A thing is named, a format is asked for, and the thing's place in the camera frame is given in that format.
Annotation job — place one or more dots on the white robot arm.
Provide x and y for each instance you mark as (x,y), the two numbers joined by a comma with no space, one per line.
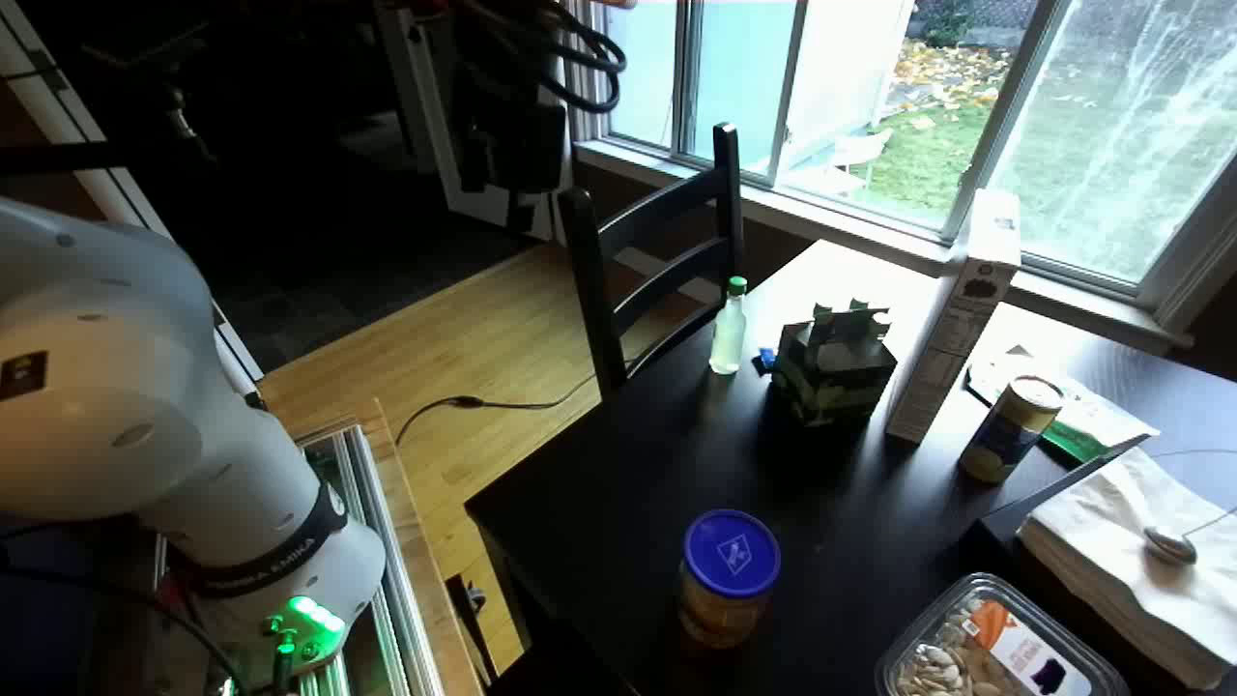
(117,389)

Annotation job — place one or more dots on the white paper towel stack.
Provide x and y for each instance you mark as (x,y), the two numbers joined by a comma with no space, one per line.
(1121,567)

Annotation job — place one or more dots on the black wooden chair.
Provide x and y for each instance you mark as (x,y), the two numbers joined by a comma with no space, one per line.
(596,284)

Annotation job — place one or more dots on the clear bottle green cap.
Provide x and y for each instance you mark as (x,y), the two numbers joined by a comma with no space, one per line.
(726,337)

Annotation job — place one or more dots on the small blue object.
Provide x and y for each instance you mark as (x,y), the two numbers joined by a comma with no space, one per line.
(764,360)

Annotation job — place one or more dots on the green and black box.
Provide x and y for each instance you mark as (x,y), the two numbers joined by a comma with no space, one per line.
(831,373)

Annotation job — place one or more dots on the jar with blue lid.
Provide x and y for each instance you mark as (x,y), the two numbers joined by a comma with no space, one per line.
(726,574)

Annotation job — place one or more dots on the tall white carton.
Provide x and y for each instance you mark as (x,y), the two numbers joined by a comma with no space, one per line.
(949,334)

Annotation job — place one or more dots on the yellow and blue can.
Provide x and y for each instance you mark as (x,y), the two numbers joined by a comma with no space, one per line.
(1005,431)

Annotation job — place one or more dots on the black napkin holder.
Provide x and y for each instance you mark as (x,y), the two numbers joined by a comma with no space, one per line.
(1028,508)

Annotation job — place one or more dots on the green packet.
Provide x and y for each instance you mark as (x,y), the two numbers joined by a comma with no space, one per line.
(1072,444)

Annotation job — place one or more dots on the clear pumpkin seeds container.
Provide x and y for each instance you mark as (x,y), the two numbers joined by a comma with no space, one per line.
(989,642)

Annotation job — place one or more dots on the white paper sheet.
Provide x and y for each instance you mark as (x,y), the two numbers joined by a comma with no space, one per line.
(1095,410)

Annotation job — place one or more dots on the metal napkin weight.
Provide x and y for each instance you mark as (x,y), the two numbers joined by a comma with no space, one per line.
(1167,547)

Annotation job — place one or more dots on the white window frame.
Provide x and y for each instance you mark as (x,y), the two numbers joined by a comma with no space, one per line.
(890,219)

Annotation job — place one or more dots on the aluminium rail frame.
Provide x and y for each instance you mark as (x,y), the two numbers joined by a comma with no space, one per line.
(369,517)

